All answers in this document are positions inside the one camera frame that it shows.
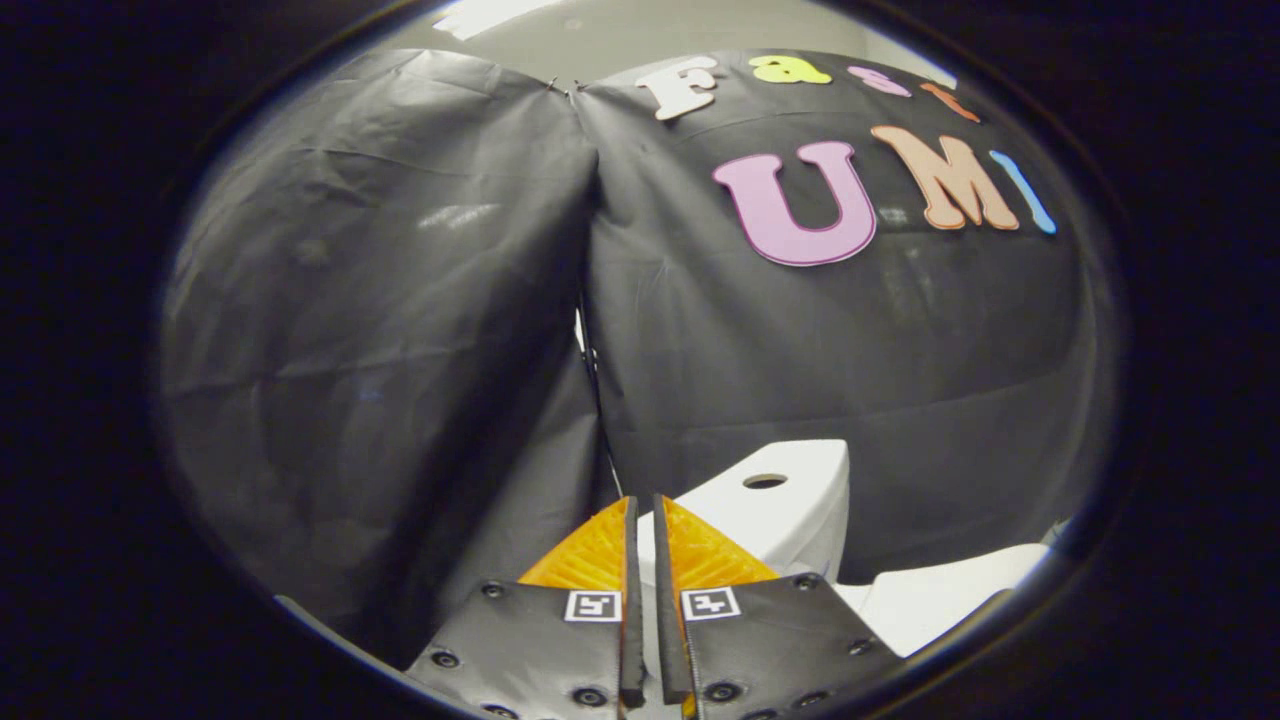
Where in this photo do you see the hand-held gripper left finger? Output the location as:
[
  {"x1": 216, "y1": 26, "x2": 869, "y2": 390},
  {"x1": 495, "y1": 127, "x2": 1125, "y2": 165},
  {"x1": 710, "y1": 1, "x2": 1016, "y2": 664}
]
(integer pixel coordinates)
[{"x1": 405, "y1": 497, "x2": 648, "y2": 720}]

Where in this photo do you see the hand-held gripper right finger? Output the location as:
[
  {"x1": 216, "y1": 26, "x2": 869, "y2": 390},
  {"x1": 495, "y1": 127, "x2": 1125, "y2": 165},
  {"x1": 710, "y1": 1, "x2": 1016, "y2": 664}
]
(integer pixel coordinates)
[{"x1": 655, "y1": 495, "x2": 901, "y2": 720}]

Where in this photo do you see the black backdrop cloth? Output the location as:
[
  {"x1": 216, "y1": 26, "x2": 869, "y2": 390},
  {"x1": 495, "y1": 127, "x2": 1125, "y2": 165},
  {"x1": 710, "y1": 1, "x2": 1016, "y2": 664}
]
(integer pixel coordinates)
[{"x1": 158, "y1": 48, "x2": 1119, "y2": 671}]

